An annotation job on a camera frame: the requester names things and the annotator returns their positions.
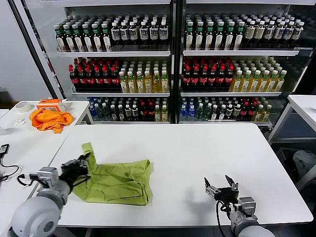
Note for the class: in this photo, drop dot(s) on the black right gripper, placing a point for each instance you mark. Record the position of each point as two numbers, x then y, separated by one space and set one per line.
227 195

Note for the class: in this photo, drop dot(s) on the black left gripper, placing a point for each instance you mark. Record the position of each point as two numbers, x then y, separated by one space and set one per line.
71 175

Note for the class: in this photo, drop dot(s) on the light green t-shirt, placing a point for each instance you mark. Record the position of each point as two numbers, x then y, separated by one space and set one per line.
118 182

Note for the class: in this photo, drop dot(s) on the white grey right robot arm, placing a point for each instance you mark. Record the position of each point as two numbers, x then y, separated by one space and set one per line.
249 228

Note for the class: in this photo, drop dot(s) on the crumpled orange cloth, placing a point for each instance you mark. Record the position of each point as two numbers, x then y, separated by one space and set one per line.
49 121

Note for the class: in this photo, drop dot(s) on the white side table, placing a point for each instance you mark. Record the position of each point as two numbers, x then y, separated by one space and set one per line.
306 103
29 143

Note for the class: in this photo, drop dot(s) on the blue water bottle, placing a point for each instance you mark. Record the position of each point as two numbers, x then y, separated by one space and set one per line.
184 112
191 111
92 111

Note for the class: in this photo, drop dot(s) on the green tinted water bottle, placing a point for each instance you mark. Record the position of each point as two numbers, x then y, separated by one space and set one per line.
200 112
208 112
106 112
100 112

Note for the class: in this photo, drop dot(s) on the small dark white cap bottle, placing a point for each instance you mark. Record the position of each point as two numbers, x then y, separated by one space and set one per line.
237 112
113 114
215 113
229 112
120 114
128 113
134 113
222 113

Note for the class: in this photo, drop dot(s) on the white shelf board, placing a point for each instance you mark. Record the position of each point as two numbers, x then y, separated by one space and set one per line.
118 94
229 94
128 122
222 122
111 54
234 52

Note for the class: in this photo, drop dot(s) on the orange and white box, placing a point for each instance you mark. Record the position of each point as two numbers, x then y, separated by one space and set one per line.
47 102

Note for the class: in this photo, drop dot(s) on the small white plastic piece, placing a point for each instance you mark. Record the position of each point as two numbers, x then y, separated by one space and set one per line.
19 121

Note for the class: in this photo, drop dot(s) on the small black device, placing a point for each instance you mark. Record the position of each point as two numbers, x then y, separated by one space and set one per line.
4 148

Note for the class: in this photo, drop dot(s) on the beige masking tape roll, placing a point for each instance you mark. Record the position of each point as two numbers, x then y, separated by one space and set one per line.
29 107

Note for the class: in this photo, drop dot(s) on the yellow juice bottle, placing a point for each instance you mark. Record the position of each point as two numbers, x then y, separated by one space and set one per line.
263 82
140 84
131 84
157 114
259 114
156 84
246 82
237 82
267 113
147 84
280 82
254 82
164 114
164 83
272 82
123 84

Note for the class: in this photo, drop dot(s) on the grey slanted metal leg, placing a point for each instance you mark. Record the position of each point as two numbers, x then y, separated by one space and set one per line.
307 178

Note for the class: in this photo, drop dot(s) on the grey crumpled bag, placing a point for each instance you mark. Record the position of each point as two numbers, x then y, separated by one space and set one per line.
305 160

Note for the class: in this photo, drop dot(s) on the green cap dark tea bottle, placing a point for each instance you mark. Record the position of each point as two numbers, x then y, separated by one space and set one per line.
189 37
219 37
239 37
106 39
229 37
87 39
209 37
96 39
60 39
199 37
77 39
69 39

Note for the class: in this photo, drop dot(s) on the white cap navy label bottle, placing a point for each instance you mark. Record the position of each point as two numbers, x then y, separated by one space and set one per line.
143 34
288 33
115 34
153 34
163 33
297 33
133 34
124 34
269 33
278 33

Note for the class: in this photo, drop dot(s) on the white cap cream label bottle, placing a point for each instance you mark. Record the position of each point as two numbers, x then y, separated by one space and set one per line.
249 33
259 33

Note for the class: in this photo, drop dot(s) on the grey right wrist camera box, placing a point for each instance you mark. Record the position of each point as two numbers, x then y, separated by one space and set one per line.
247 206

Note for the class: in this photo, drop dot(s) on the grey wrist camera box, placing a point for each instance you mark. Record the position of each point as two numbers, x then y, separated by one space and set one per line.
48 176
247 206

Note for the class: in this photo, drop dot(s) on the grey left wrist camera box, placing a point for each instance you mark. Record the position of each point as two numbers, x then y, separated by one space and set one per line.
48 176

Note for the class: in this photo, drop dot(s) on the black slanted frame pole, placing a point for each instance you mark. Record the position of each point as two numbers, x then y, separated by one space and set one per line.
35 49

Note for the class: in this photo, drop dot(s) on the black vertical cabinet post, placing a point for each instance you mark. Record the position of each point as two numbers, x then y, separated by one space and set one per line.
176 61

